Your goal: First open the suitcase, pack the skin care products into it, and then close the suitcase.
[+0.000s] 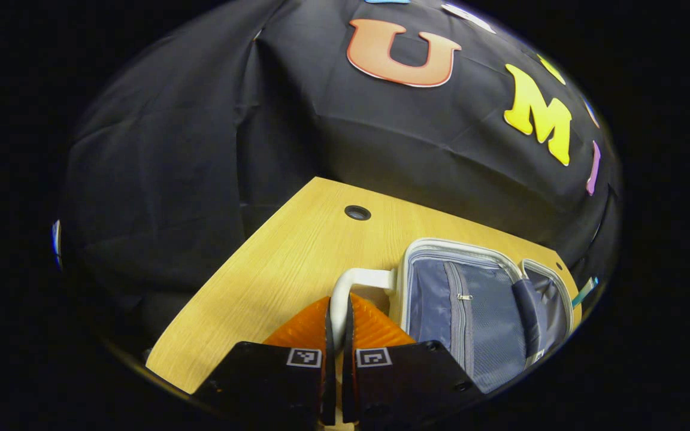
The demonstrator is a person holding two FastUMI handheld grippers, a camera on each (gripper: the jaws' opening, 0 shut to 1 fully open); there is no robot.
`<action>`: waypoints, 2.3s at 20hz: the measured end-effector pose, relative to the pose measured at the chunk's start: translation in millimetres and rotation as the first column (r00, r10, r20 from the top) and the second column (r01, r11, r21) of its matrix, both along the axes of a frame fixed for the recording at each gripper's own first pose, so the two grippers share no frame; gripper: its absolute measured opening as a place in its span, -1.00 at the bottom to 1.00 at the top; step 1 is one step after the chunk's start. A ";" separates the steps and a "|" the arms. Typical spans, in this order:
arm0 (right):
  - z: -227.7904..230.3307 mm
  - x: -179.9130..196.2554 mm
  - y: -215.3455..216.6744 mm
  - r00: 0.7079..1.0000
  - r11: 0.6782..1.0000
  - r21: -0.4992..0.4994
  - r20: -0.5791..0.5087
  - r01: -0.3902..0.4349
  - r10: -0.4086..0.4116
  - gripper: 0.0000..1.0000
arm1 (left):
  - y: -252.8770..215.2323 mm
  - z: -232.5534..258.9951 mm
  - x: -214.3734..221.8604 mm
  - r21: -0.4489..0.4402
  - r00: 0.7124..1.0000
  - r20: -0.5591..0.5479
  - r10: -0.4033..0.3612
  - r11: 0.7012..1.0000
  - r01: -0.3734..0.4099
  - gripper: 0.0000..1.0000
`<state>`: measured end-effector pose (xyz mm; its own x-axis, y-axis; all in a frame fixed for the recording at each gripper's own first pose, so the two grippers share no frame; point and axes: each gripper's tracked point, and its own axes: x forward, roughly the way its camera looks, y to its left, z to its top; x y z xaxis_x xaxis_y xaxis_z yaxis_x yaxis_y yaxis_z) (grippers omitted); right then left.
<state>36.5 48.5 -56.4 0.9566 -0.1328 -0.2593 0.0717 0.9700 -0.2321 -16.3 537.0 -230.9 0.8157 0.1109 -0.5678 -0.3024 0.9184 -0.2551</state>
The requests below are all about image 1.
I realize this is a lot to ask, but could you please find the white blue skin care tube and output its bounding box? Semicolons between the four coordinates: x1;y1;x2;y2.
571;276;600;308

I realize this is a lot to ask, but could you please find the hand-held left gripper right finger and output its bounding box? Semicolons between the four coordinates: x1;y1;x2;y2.
341;292;486;429

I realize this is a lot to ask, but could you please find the white suitcase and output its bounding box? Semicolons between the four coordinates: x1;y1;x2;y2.
329;238;582;396

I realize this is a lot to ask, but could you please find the black backdrop cloth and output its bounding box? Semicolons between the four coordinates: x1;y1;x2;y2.
57;0;624;360

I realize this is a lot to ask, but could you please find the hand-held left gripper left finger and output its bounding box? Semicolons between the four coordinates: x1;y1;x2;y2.
192;296;337;427

